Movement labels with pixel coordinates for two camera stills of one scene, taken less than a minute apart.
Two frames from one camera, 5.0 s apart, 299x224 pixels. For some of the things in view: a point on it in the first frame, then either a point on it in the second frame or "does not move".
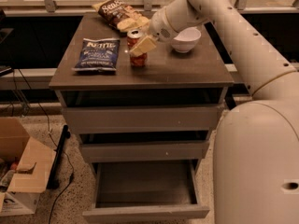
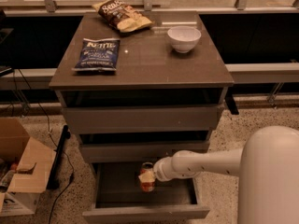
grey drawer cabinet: x=144 y=111 does not move
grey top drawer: x=142 y=119 does not move
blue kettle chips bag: x=98 y=54 does not move
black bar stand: x=54 y=180 does not move
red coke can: x=133 y=36 → x=147 y=187
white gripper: x=159 y=26 → x=160 y=170
